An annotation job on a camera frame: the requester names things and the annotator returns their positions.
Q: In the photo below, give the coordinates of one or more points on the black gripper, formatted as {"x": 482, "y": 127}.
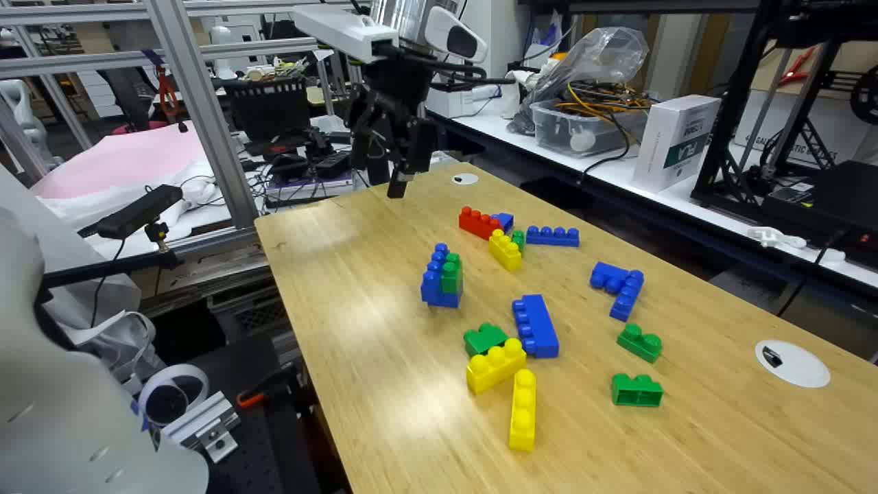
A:
{"x": 400, "y": 97}

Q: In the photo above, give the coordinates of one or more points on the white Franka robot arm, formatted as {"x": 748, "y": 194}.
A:
{"x": 455, "y": 31}

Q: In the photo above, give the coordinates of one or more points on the red lego brick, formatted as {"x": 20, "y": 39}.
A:
{"x": 475, "y": 224}

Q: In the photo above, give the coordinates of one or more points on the black electronics pile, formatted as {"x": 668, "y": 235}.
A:
{"x": 311, "y": 169}

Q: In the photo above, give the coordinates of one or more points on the small blue lego brick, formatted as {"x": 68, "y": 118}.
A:
{"x": 503, "y": 221}

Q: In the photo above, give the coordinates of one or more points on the green lego in blue stack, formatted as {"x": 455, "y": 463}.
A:
{"x": 452, "y": 274}

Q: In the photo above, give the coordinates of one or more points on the stacked blue lego bricks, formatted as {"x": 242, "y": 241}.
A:
{"x": 432, "y": 284}

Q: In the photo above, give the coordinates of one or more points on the short yellow lego brick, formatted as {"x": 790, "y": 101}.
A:
{"x": 503, "y": 250}

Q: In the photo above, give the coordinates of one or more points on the small green lego brick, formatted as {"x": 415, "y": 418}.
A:
{"x": 521, "y": 241}

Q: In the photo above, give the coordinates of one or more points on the black mesh basket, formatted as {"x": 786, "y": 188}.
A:
{"x": 264, "y": 110}

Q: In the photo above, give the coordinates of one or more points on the flat blue lego brick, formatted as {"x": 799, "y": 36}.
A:
{"x": 554, "y": 236}

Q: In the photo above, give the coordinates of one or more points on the clear plastic container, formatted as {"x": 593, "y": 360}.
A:
{"x": 573, "y": 134}

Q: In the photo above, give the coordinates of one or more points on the long blue lego brick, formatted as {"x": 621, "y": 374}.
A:
{"x": 537, "y": 327}

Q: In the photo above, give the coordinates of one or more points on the clear plastic bag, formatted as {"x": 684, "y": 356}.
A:
{"x": 600, "y": 57}

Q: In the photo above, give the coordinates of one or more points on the white cardboard box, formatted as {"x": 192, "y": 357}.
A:
{"x": 673, "y": 139}

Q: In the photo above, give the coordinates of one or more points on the long yellow lego brick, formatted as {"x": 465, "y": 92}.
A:
{"x": 524, "y": 412}

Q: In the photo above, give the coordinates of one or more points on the pink foam sheet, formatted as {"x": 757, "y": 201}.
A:
{"x": 119, "y": 165}

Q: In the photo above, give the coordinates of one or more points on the white workbench top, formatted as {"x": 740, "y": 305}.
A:
{"x": 731, "y": 221}

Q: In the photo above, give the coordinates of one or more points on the white plastic housing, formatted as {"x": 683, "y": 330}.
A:
{"x": 57, "y": 412}

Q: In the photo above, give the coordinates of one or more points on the large white table grommet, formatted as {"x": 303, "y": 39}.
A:
{"x": 797, "y": 368}

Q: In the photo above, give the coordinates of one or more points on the aluminium extrusion frame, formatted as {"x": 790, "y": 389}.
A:
{"x": 202, "y": 110}

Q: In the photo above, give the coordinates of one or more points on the black camera on stand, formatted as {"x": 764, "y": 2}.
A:
{"x": 139, "y": 209}

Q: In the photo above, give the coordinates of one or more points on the black 3D printer frame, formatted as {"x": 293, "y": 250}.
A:
{"x": 731, "y": 173}

